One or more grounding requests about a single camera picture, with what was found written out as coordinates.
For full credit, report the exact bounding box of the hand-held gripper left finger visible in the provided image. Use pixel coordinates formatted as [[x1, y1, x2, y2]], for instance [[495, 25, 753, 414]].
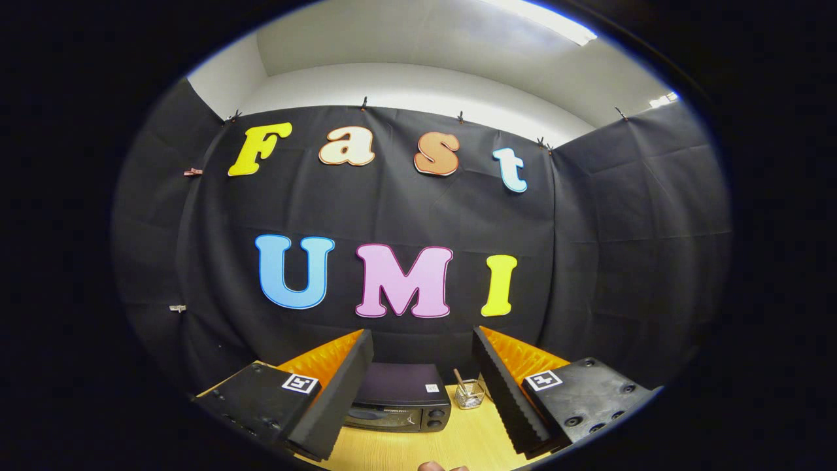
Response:
[[195, 329, 375, 462]]

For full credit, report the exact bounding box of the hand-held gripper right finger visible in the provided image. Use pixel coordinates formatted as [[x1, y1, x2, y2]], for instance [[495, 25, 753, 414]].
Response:
[[472, 326, 657, 460]]

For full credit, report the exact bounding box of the black toaster oven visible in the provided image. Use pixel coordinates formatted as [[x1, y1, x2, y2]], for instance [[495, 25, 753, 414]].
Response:
[[343, 363, 452, 433]]

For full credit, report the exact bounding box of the black backdrop cloth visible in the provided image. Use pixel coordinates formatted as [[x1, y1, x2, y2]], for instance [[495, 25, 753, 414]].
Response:
[[111, 78, 733, 393]]

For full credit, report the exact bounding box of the wire mesh basket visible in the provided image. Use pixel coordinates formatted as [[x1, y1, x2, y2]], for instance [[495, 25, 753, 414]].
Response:
[[454, 379, 487, 410]]

